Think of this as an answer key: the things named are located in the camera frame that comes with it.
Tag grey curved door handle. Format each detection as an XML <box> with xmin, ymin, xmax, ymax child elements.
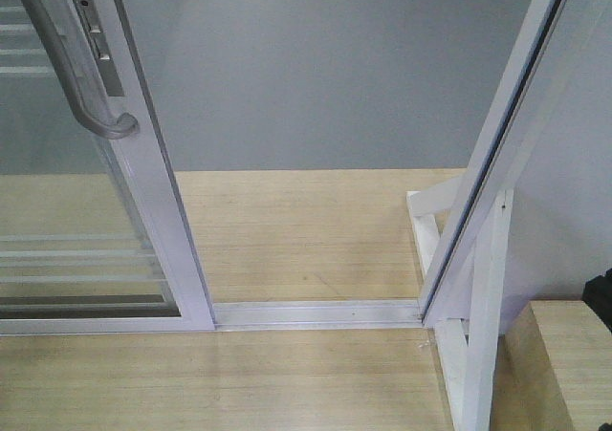
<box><xmin>21</xmin><ymin>0</ymin><xmax>139</xmax><ymax>140</ymax></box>

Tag white sliding glass door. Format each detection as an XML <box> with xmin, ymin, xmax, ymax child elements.
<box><xmin>1</xmin><ymin>0</ymin><xmax>214</xmax><ymax>335</ymax></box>

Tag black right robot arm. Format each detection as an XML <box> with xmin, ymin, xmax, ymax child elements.
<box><xmin>582</xmin><ymin>269</ymin><xmax>612</xmax><ymax>309</ymax></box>

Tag silver door lock plate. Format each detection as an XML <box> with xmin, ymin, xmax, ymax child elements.
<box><xmin>73</xmin><ymin>0</ymin><xmax>124</xmax><ymax>97</ymax></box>

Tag light wooden platform board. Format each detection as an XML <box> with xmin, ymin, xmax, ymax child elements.
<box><xmin>1</xmin><ymin>168</ymin><xmax>457</xmax><ymax>430</ymax></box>

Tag aluminium floor track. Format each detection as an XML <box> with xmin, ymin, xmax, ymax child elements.
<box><xmin>213</xmin><ymin>299</ymin><xmax>423</xmax><ymax>332</ymax></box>

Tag white triangular support brace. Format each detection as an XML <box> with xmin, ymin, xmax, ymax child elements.
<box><xmin>433</xmin><ymin>176</ymin><xmax>517</xmax><ymax>430</ymax></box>

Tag light wooden step block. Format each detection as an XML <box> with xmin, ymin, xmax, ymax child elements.
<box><xmin>505</xmin><ymin>300</ymin><xmax>611</xmax><ymax>430</ymax></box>

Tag white outer door frame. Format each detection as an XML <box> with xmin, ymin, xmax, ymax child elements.
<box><xmin>419</xmin><ymin>0</ymin><xmax>595</xmax><ymax>327</ymax></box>

